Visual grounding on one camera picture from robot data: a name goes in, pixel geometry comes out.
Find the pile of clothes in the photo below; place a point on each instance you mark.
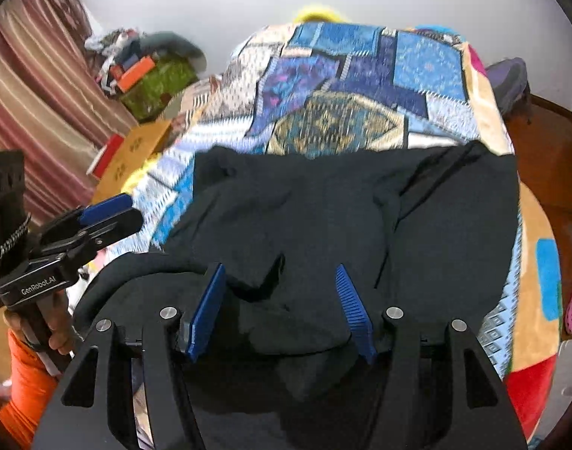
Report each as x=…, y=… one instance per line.
x=110, y=51

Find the striped brown curtain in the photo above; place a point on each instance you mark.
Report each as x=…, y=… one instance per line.
x=32, y=79

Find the dark purple cloth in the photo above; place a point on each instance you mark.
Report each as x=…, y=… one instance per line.
x=509, y=84

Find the red white box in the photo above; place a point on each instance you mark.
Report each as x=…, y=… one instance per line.
x=103, y=155

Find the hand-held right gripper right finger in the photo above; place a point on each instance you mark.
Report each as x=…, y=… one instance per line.
x=354, y=314

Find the person's left hand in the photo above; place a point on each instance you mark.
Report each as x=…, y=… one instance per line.
x=61, y=323

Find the orange box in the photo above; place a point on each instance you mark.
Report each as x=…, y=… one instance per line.
x=136, y=74

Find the grey plush pillow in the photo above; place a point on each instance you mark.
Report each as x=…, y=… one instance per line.
x=178, y=47

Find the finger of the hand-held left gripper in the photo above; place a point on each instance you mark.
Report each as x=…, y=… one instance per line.
x=122, y=226
x=105, y=208

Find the yellow pillow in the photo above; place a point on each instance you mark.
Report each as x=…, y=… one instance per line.
x=320, y=14

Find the striped patterned cloth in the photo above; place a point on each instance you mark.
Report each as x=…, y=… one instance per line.
x=194, y=108

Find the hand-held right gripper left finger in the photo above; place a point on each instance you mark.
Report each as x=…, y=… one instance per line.
x=204, y=311

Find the yellow cloth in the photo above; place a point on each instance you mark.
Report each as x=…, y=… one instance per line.
x=138, y=176

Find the wooden lap table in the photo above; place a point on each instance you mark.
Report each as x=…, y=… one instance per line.
x=136, y=150

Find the black zip hoodie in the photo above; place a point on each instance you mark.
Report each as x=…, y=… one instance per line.
x=314, y=225

